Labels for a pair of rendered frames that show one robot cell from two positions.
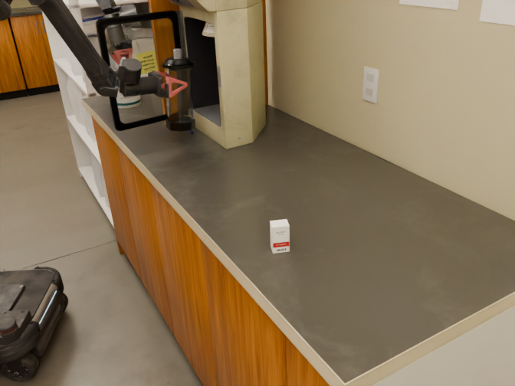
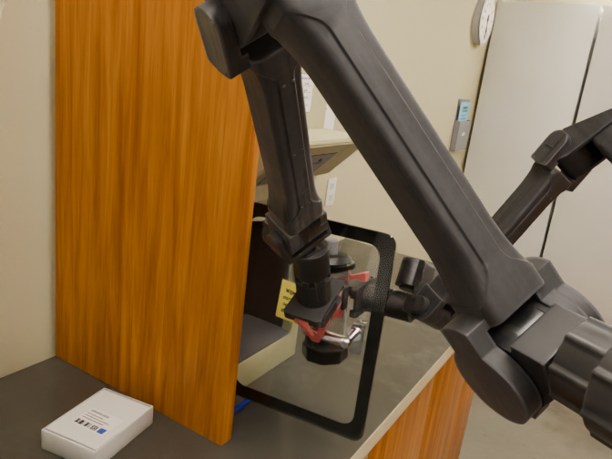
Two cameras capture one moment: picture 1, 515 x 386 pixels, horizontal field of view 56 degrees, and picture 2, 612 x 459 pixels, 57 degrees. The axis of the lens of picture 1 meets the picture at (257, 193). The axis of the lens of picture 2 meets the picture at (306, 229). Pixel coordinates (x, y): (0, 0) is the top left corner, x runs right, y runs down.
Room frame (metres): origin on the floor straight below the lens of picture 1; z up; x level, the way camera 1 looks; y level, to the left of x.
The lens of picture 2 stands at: (2.31, 1.21, 1.64)
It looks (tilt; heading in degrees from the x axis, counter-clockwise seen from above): 16 degrees down; 238
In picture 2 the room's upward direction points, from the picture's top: 7 degrees clockwise
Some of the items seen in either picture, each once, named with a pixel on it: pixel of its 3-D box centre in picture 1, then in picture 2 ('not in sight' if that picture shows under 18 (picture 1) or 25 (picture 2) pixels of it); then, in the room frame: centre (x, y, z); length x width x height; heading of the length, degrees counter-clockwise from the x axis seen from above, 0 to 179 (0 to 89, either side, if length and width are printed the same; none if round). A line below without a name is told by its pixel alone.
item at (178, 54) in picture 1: (178, 59); not in sight; (1.65, 0.25, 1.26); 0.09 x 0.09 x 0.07
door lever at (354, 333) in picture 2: not in sight; (331, 332); (1.78, 0.47, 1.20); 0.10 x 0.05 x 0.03; 125
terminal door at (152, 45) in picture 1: (145, 71); (300, 321); (1.80, 0.39, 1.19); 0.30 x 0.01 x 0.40; 125
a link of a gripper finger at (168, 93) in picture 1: (172, 85); not in sight; (1.60, 0.27, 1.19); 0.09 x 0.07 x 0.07; 120
